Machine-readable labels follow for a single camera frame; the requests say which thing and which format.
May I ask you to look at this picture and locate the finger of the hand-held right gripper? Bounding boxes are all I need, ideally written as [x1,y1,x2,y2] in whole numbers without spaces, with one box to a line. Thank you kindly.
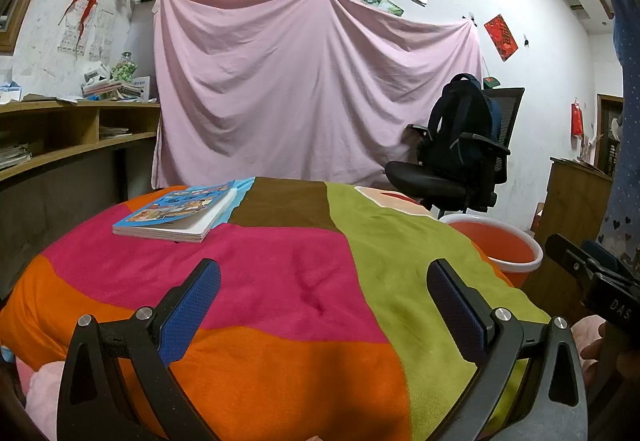
[544,233,598,283]
[580,240,640,279]

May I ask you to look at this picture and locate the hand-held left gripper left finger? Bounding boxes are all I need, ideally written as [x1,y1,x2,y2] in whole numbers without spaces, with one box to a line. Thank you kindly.
[56,258,222,441]

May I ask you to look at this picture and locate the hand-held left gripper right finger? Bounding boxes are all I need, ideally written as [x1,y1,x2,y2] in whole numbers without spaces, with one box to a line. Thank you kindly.
[426,258,588,441]

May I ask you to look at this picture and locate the orange bucket white rim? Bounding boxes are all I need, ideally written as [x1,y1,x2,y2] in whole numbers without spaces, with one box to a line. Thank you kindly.
[440,214,544,289]

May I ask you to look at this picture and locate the person's right hand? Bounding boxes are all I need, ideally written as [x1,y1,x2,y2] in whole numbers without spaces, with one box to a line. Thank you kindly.
[579,321,640,394]

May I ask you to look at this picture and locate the pink fleece cloth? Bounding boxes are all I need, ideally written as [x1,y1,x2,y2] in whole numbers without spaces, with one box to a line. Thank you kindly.
[571,314,608,352]

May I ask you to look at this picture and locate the wooden cabinet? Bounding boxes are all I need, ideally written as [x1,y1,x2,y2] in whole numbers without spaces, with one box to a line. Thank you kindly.
[531,157,615,272]

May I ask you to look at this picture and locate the illustrated paperback book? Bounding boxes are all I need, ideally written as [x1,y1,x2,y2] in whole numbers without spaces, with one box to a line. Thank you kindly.
[112,181,238,243]

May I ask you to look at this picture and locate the colourful patchwork blanket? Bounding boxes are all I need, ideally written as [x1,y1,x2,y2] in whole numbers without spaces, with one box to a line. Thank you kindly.
[0,177,553,441]

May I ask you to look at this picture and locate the black office chair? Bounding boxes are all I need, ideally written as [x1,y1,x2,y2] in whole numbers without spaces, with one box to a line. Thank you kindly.
[385,87,526,214]

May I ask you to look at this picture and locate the pink plush toy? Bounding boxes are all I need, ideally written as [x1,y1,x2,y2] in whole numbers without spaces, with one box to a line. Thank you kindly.
[15,358,66,439]

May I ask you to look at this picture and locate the dark blue backpack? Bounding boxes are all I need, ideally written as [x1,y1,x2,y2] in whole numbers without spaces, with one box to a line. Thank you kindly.
[425,73,503,176]

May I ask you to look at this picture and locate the stack of books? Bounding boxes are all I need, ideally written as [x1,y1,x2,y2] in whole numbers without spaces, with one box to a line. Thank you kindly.
[81,81,146,100]

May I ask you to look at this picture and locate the pile of newspapers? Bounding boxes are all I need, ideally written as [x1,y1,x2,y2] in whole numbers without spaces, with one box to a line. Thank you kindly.
[0,143,33,172]

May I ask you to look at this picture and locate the pink hanging sheet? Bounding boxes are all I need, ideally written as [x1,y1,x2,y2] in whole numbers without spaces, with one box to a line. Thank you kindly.
[151,0,485,189]

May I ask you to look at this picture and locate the glass candy jar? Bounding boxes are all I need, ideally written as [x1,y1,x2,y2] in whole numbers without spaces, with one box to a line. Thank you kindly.
[110,52,137,82]

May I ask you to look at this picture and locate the white barcode box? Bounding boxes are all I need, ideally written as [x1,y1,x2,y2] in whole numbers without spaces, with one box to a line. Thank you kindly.
[82,62,111,84]

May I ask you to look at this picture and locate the wooden door frame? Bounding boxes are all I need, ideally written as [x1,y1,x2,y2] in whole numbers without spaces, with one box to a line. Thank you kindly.
[596,93,626,176]

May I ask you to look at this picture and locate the wooden wall shelf unit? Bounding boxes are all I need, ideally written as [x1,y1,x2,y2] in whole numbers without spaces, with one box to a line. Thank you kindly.
[0,100,162,202]

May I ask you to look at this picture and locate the red wall poster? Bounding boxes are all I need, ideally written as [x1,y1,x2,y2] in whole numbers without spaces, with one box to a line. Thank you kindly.
[484,14,519,62]

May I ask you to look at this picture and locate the paper wall calendar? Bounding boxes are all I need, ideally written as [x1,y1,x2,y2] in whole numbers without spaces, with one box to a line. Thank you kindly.
[57,10,116,62]

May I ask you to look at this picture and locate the green wall photos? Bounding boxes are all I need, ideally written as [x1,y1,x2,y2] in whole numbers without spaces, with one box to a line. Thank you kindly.
[361,0,405,18]

